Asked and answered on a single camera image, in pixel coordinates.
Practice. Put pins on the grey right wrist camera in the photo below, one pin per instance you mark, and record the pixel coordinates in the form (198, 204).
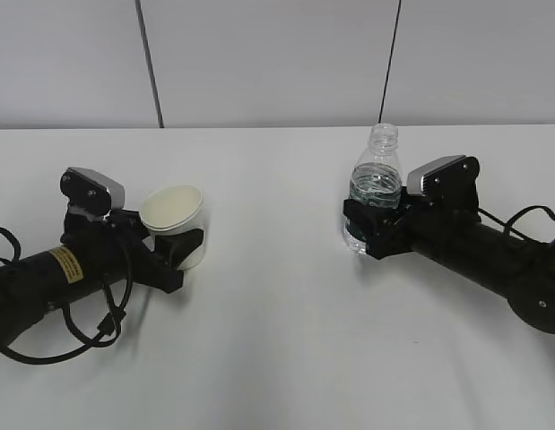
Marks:
(450, 179)

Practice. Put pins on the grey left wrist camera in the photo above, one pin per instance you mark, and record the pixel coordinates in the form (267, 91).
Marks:
(90, 193)

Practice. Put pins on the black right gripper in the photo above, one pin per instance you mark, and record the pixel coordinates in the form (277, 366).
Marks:
(391, 231)

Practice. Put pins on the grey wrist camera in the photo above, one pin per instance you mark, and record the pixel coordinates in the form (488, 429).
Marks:
(450, 179)
(90, 193)

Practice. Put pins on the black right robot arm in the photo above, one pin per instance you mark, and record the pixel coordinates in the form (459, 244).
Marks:
(521, 270)

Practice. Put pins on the clear water bottle green label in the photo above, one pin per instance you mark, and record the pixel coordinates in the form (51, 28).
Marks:
(376, 179)

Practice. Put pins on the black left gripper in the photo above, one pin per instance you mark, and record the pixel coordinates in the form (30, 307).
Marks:
(116, 244)

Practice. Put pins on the white paper cup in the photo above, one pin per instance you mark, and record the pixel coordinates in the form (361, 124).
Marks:
(171, 212)

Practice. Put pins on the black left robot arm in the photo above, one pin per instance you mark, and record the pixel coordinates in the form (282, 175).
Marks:
(32, 287)

